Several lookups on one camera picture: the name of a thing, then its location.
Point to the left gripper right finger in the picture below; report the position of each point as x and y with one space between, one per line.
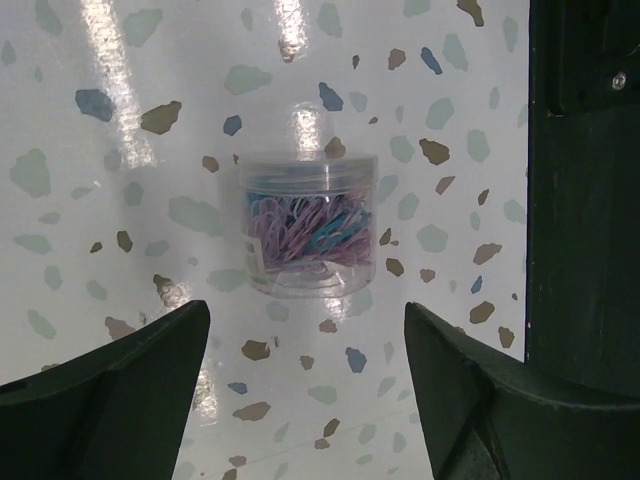
485 415

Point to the clear box of clips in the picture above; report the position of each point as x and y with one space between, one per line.
309 223

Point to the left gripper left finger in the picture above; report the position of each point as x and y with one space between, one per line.
118 412

